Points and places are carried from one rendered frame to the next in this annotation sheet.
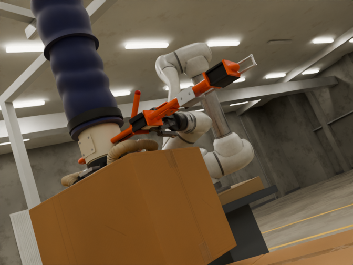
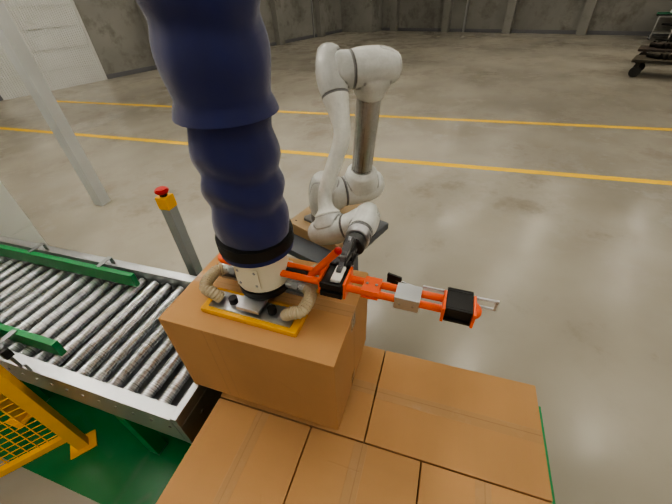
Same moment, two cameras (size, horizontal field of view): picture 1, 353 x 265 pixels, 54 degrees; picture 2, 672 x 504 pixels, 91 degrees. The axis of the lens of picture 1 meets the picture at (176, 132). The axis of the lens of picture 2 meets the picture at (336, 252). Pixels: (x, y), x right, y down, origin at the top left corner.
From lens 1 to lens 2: 1.21 m
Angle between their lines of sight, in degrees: 54
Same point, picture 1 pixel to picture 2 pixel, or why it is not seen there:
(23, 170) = not seen: outside the picture
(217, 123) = (363, 161)
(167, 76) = (338, 112)
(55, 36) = (215, 122)
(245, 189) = not seen: hidden behind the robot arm
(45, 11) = (189, 48)
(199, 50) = (390, 72)
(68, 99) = (229, 227)
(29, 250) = not seen: outside the picture
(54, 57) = (206, 153)
